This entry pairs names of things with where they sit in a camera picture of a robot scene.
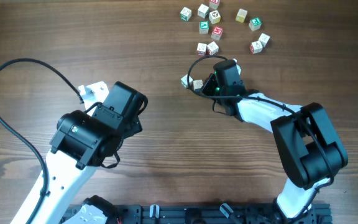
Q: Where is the green-top block right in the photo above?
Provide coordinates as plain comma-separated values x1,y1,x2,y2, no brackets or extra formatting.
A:
249,17,262,31

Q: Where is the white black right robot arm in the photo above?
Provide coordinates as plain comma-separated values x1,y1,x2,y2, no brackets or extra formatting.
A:
201,59,348,223

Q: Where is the plain picture block beside A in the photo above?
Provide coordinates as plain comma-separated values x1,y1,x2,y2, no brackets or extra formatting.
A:
207,42,219,55

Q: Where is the green-letter block far left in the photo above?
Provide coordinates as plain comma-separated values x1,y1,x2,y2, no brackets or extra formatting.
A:
180,7,192,21

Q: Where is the yellow block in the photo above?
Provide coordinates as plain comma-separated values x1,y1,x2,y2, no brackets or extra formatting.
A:
236,9,247,23

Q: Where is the red-edged block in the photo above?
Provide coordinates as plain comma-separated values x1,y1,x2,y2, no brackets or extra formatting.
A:
181,74,193,89

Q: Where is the blue-sided bee block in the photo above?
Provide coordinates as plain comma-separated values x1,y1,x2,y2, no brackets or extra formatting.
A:
193,80,203,92

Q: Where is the blue P block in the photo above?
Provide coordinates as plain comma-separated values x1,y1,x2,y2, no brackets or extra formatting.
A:
259,33,270,47

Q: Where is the yellow-sided picture block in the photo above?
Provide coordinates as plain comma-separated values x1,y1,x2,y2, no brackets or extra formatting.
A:
209,10,221,24

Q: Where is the red M block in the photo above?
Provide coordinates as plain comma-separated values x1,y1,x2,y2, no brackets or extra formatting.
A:
211,26,223,40

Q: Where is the white block green side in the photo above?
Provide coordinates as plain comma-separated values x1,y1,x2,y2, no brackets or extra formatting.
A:
198,4,209,19

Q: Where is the green Y block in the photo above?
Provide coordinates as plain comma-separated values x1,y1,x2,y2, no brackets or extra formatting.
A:
199,21,209,34

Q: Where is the red-sided ice cream block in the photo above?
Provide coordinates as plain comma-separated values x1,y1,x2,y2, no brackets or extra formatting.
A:
250,40,263,54

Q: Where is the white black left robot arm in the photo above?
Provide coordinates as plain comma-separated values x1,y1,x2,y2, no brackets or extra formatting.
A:
13,82,148,223

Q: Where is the red A block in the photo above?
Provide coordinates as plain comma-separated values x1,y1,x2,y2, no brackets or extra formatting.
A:
196,43,207,56

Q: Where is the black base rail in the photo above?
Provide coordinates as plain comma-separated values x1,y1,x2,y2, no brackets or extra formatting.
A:
59,203,333,224

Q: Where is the red-top block at back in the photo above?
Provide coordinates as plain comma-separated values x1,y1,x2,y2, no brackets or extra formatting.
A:
209,0,221,9

